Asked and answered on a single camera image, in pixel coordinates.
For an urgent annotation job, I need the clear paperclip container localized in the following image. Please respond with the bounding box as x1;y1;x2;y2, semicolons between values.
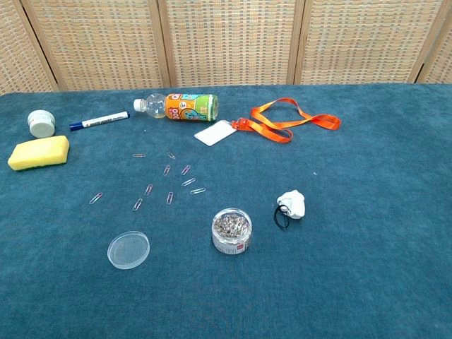
211;207;254;254

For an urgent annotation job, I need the crumpled white paper ball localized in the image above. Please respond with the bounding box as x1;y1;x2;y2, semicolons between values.
277;189;307;219

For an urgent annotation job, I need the small white round jar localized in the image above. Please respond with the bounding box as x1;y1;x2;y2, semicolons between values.
27;109;57;139

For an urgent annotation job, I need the woven wicker screen panel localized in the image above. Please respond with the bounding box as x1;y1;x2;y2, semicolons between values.
0;0;59;96
295;0;452;85
417;20;452;85
157;0;305;88
20;0;172;92

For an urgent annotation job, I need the clear round plastic lid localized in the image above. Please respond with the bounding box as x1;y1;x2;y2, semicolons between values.
107;230;151;270

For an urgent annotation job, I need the white blue whiteboard marker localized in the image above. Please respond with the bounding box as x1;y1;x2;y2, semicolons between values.
69;111;131;132

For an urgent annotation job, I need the yellow green sponge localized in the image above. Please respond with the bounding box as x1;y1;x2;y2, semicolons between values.
7;135;71;172

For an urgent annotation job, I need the clear bottle with orange label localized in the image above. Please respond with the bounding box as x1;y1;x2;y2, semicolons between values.
133;93;220;123

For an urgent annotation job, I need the orange lanyard strap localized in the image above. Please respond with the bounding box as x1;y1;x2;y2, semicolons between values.
231;97;342;144

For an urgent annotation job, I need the white badge holder card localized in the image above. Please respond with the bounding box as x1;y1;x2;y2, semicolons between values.
194;119;238;147

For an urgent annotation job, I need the black hair tie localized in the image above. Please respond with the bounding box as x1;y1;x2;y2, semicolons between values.
273;205;292;232

